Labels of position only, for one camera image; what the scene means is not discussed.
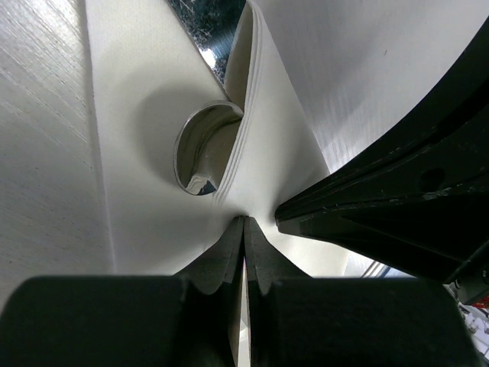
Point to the silver spoon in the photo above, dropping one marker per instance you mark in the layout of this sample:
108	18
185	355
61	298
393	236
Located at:
203	147

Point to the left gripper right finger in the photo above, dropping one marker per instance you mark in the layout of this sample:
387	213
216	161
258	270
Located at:
297	320

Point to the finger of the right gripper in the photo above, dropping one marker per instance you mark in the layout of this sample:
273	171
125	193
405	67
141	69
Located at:
416	199

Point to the white paper napkin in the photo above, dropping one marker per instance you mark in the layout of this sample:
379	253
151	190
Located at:
148	79

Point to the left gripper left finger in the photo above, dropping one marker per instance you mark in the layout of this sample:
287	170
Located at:
191	318

